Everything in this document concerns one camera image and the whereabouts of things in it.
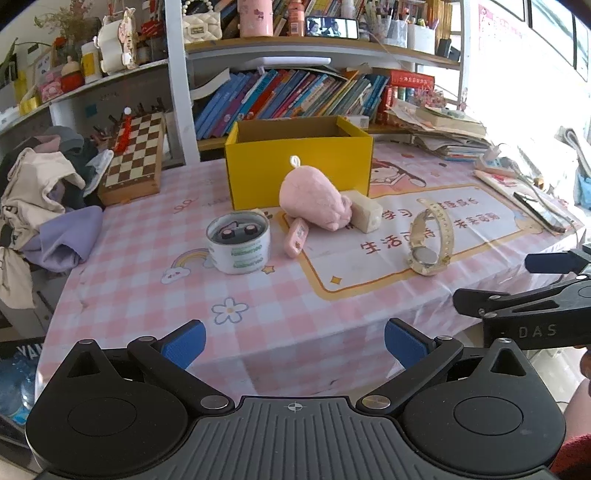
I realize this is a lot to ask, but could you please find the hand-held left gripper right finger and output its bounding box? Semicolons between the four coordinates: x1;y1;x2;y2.
355;318;536;415

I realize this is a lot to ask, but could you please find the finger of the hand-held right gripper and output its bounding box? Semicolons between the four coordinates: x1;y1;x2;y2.
452;275;591;320
525;248;591;278

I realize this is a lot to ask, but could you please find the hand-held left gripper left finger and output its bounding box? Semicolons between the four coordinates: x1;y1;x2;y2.
60;319;235;414

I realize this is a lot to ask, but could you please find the cream wrist watch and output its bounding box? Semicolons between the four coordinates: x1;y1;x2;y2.
407;198;455;277

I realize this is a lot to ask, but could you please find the clear tape roll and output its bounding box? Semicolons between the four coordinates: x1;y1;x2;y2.
205;210;271;275

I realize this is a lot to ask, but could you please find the white rectangular block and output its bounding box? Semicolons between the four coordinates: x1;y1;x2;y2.
347;190;384;232

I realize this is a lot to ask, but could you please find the yellow cardboard box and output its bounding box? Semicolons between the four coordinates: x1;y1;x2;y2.
225;115;374;210

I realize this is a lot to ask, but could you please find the pink checked desktop cloth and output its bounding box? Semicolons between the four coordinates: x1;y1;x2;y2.
34;138;585;407

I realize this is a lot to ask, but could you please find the notebook with black pen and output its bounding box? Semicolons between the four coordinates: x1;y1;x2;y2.
473;170;578;232

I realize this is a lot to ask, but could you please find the person's pink clothing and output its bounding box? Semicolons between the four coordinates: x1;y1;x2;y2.
551;376;591;474

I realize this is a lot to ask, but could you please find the white power strip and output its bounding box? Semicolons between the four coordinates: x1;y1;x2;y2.
475;145;522;178

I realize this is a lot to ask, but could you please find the small pink gadget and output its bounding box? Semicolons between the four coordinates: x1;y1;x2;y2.
284;217;308;258

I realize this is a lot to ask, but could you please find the purple cloth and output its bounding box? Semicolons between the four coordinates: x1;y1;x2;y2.
21;205;103;273

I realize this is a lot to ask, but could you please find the pile of papers and books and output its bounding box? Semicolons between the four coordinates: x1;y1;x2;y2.
385;99;492;162

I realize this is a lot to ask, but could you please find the plastic water bottle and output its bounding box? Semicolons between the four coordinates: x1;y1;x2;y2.
0;357;40;425

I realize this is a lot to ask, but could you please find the pink plush pig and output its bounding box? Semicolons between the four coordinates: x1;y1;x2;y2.
278;156;354;232

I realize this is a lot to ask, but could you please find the wooden chessboard box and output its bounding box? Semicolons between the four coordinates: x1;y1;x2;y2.
98;112;166;206

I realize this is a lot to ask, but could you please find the light blue white garment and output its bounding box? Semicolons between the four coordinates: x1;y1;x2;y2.
85;150;114;192

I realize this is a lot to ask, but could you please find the red tassel with white ball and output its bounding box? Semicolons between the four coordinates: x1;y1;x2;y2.
115;107;134;153

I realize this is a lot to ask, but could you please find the dark clothing pile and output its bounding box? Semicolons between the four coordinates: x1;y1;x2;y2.
44;124;109;208

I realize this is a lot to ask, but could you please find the cream garment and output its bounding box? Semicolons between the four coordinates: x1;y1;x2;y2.
0;148;86;310

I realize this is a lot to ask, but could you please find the white bookshelf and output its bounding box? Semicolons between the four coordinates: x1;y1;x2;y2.
0;0;467;167

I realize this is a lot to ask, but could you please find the white pen holder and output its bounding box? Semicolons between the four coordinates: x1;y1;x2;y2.
406;23;435;55

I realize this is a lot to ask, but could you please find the row of colourful books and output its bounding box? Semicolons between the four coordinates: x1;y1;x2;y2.
194;69;391;139

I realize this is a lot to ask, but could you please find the pink small box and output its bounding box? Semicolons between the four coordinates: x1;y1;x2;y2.
39;76;65;102

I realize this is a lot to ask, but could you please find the red round doll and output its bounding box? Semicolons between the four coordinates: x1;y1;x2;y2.
60;55;86;92

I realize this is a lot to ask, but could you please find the white jar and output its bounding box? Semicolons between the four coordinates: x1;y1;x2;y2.
81;41;102;84

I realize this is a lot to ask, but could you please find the white lamp bar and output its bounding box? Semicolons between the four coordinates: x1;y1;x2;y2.
240;56;331;69

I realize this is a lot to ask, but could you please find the white paper roll figure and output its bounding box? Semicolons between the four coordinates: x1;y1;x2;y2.
95;14;139;75

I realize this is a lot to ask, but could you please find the smartphone with lit screen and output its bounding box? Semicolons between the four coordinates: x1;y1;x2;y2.
305;16;360;40

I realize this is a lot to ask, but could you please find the white quilted handbag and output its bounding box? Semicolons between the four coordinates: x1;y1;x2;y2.
181;0;222;44

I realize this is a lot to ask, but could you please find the row of shelf books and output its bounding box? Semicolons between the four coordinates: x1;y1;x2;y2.
272;0;370;19

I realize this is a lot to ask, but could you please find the pink cup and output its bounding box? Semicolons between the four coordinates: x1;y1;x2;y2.
238;0;274;38

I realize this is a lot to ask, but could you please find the orange bottle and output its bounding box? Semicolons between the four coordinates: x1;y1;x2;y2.
287;0;305;37

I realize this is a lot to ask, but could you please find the dried flower bunch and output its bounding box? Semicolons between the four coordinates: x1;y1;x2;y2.
34;0;93;47

